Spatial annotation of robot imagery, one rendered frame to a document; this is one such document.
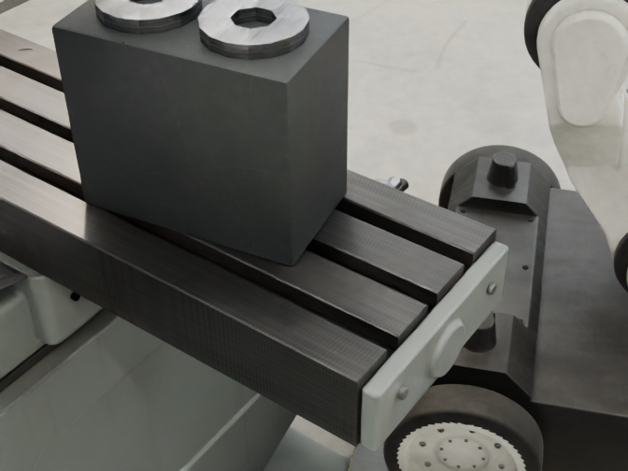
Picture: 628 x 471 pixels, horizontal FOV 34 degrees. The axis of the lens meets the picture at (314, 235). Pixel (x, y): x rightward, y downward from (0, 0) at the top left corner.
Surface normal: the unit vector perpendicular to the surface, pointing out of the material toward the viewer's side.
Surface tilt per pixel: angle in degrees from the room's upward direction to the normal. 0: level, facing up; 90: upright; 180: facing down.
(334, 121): 90
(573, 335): 0
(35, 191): 0
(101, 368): 90
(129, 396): 90
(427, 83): 0
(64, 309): 90
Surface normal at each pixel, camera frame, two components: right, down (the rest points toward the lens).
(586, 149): -0.16, 0.89
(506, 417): 0.39, -0.62
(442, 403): -0.32, -0.75
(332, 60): 0.91, 0.26
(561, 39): -0.22, 0.62
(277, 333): -0.01, -0.77
